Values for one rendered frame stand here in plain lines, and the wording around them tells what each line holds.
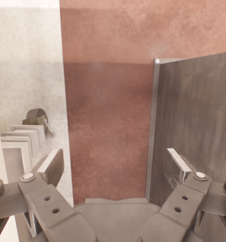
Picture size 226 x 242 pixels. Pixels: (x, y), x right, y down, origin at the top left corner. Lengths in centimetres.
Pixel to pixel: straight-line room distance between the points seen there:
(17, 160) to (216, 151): 73
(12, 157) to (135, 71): 76
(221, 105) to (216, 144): 10
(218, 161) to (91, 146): 79
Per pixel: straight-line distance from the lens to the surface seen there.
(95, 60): 102
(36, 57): 110
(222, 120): 50
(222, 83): 51
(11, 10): 118
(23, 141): 78
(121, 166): 119
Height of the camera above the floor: 102
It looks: 74 degrees down
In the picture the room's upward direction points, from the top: 177 degrees clockwise
